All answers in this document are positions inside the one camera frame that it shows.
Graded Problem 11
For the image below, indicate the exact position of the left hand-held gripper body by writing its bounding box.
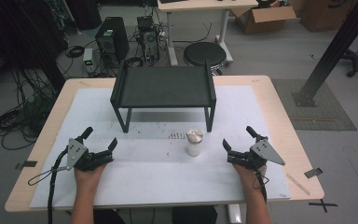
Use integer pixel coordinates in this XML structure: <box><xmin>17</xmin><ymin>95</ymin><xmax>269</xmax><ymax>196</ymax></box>
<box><xmin>65</xmin><ymin>137</ymin><xmax>114</xmax><ymax>172</ymax></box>

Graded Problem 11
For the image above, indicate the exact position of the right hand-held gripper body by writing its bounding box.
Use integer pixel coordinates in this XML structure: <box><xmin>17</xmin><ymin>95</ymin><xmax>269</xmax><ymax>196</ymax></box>
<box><xmin>227</xmin><ymin>138</ymin><xmax>286</xmax><ymax>172</ymax></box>

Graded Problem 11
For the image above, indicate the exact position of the black metal shelf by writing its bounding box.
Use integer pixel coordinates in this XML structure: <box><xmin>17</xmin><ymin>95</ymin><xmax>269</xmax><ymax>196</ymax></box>
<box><xmin>109</xmin><ymin>59</ymin><xmax>217</xmax><ymax>134</ymax></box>

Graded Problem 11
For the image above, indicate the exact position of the person's right hand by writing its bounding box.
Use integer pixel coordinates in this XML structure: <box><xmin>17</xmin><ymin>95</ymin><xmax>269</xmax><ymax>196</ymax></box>
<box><xmin>232</xmin><ymin>163</ymin><xmax>268</xmax><ymax>198</ymax></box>

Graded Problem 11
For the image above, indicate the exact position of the person's left hand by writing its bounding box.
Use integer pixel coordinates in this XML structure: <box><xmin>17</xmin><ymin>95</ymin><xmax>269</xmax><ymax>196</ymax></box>
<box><xmin>73</xmin><ymin>163</ymin><xmax>108</xmax><ymax>198</ymax></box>

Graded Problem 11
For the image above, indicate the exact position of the white table mat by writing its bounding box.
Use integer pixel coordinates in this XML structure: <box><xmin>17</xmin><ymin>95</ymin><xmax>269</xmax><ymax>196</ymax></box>
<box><xmin>29</xmin><ymin>85</ymin><xmax>292</xmax><ymax>209</ymax></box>

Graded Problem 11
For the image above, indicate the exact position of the black tape strip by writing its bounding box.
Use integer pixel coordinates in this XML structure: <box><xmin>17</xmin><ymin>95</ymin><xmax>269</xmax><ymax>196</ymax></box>
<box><xmin>303</xmin><ymin>167</ymin><xmax>324</xmax><ymax>179</ymax></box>
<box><xmin>14</xmin><ymin>160</ymin><xmax>38</xmax><ymax>171</ymax></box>

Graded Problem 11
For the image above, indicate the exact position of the grey floor mat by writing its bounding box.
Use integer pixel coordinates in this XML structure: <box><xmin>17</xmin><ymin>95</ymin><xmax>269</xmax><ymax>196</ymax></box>
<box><xmin>271</xmin><ymin>77</ymin><xmax>358</xmax><ymax>133</ymax></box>

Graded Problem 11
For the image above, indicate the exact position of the small white power unit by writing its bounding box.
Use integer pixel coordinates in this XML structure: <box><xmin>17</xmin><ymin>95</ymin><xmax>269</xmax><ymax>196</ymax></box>
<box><xmin>82</xmin><ymin>48</ymin><xmax>96</xmax><ymax>75</ymax></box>

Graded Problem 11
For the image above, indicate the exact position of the black tape cross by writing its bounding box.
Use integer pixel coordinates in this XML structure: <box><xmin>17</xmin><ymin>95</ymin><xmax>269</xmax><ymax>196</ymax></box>
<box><xmin>308</xmin><ymin>199</ymin><xmax>339</xmax><ymax>214</ymax></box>

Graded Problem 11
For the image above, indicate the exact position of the black round stool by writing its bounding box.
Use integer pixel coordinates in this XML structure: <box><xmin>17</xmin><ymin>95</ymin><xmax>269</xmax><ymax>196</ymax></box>
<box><xmin>183</xmin><ymin>41</ymin><xmax>227</xmax><ymax>68</ymax></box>

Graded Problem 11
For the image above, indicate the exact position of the black computer tower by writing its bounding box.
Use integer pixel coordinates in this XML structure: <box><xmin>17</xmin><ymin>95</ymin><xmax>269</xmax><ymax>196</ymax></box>
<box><xmin>94</xmin><ymin>16</ymin><xmax>131</xmax><ymax>66</ymax></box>

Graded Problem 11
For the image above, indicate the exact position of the open computer case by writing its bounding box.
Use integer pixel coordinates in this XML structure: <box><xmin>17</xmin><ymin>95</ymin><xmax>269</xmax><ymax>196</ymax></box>
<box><xmin>136</xmin><ymin>15</ymin><xmax>161</xmax><ymax>65</ymax></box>

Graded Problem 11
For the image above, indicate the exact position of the open cardboard box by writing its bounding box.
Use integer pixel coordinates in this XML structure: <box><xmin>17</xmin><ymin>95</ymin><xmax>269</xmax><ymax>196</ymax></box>
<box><xmin>230</xmin><ymin>2</ymin><xmax>297</xmax><ymax>35</ymax></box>

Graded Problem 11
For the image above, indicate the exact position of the white desk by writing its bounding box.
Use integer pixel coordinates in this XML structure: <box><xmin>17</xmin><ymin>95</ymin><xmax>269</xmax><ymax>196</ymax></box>
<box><xmin>157</xmin><ymin>0</ymin><xmax>259</xmax><ymax>67</ymax></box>

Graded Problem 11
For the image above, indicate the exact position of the closed cardboard box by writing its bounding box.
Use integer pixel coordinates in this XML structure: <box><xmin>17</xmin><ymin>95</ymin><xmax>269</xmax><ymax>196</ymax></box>
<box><xmin>299</xmin><ymin>0</ymin><xmax>357</xmax><ymax>34</ymax></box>

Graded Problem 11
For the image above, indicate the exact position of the thin black cable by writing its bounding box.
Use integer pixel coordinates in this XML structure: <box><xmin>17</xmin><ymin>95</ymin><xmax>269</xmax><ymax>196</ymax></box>
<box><xmin>252</xmin><ymin>169</ymin><xmax>270</xmax><ymax>203</ymax></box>

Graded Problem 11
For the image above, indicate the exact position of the black corrugated cable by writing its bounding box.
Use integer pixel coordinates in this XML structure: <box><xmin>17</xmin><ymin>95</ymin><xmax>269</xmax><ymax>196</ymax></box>
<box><xmin>47</xmin><ymin>146</ymin><xmax>70</xmax><ymax>224</ymax></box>

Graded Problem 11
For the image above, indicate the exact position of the bundle of black floor cables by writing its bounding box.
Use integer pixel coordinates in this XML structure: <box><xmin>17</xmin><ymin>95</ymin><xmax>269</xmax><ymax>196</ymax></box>
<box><xmin>0</xmin><ymin>66</ymin><xmax>60</xmax><ymax>151</ymax></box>

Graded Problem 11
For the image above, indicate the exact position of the coiled black cable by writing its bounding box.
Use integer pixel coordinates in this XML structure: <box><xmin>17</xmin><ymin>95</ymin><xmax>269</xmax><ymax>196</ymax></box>
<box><xmin>64</xmin><ymin>45</ymin><xmax>86</xmax><ymax>59</ymax></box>

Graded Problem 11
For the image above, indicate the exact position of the black metal post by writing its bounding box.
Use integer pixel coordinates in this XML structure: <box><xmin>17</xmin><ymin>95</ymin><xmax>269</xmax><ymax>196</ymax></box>
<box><xmin>292</xmin><ymin>0</ymin><xmax>358</xmax><ymax>108</ymax></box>

